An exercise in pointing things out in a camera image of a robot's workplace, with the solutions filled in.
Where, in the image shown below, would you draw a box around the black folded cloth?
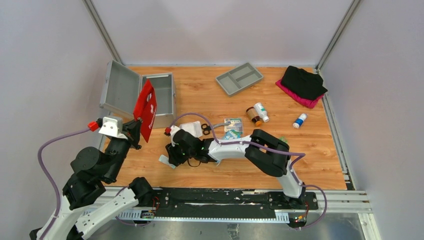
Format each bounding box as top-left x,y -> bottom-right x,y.
280,65 -> 328,100

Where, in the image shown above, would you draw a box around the bandage strip box pack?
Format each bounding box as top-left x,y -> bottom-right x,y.
224,117 -> 243,133

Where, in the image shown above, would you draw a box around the small green packet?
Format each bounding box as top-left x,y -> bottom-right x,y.
279,137 -> 288,144

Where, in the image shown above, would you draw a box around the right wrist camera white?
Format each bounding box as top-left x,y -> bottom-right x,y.
170,127 -> 181,146

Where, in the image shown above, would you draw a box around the grey divider tray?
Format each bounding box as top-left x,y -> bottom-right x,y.
215,62 -> 264,97

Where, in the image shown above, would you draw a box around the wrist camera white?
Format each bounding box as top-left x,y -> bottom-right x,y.
98,116 -> 127,139
170,127 -> 181,146

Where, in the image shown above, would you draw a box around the purple cable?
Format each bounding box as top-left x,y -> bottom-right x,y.
164,112 -> 329,229
37,121 -> 100,239

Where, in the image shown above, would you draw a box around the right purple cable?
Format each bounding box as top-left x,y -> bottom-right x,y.
164,112 -> 329,229

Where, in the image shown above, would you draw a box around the red first aid pouch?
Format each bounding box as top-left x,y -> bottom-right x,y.
133,78 -> 158,143

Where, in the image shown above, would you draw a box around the blue white small bottle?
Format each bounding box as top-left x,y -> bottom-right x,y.
292,113 -> 308,129

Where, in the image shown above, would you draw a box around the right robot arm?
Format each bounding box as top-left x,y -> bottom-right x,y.
164,126 -> 306,209

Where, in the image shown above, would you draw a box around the pink folded cloth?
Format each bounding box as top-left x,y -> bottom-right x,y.
275,80 -> 324,109

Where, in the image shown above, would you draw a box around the brown medicine bottle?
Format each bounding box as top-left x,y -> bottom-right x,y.
245,106 -> 262,127

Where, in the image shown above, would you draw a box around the white gauze packet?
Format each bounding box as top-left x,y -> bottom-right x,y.
179,121 -> 203,138

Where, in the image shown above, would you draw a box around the black handled scissors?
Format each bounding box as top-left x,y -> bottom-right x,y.
201,122 -> 230,136

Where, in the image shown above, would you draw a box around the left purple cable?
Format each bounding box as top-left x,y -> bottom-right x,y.
37,121 -> 100,239

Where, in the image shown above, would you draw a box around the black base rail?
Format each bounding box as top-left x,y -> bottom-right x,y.
135,187 -> 319,222

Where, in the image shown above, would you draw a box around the teal blue sachet pack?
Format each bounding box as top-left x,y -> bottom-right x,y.
222,129 -> 243,140

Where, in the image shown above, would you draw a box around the grey metal case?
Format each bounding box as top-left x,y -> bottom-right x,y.
99,60 -> 177,129

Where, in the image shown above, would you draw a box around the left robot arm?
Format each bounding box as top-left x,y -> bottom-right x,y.
29,117 -> 160,240

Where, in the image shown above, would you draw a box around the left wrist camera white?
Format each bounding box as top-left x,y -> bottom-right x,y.
98,116 -> 127,139

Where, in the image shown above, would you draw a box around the small teal bandage packet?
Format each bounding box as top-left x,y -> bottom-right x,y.
158,154 -> 176,169

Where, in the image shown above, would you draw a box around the white medicine bottle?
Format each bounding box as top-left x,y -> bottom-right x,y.
253,102 -> 270,123

